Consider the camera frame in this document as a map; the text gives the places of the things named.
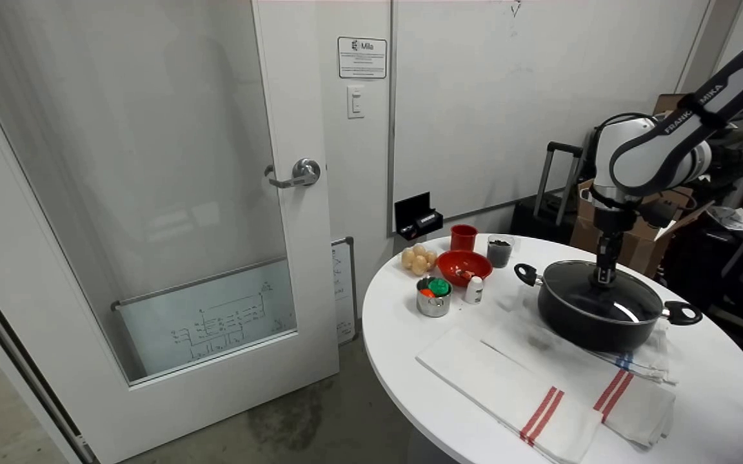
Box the black chair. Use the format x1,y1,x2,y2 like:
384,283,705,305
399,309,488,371
662,204,743,346

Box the red cup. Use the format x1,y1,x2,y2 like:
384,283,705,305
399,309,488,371
448,222,479,256

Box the large wall whiteboard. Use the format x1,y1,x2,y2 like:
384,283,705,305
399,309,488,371
386,0,714,238

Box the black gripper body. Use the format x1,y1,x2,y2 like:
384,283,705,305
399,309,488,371
589,180,650,240

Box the beige round food item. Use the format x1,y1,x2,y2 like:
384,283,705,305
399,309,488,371
399,242,442,279

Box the white tea towel red stripes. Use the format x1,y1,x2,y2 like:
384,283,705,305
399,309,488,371
415,317,678,464

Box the white wall sign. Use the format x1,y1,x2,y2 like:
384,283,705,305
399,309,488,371
336,33,390,82

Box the small grey cup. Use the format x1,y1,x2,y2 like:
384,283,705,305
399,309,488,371
484,238,513,270

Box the white door with frosted glass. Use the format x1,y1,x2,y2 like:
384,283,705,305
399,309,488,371
0,0,340,464

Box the glass lid with black knob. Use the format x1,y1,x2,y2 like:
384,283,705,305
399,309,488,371
539,261,666,324

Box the white light switch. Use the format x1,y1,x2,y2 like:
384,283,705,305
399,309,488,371
343,82,367,122

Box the large open cardboard box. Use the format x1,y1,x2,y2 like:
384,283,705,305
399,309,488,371
568,175,714,279

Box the black suitcase with pull handle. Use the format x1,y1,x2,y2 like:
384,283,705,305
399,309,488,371
508,140,585,246

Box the small white bottle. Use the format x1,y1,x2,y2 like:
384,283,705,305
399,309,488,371
462,273,488,308

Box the silver door lever handle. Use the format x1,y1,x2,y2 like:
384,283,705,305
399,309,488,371
263,158,322,190

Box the white crumpled paper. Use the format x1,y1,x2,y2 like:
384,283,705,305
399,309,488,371
706,204,743,235

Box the tin can with coloured items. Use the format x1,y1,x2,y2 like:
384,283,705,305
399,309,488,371
413,275,453,320

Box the red bowl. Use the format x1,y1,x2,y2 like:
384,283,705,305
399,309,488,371
434,250,495,289

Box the small cardboard box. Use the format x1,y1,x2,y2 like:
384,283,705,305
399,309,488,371
650,91,686,117

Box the black pot with handles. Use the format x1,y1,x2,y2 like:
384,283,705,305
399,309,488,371
510,257,705,356

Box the black marker tray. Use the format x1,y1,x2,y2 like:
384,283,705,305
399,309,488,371
392,190,446,242

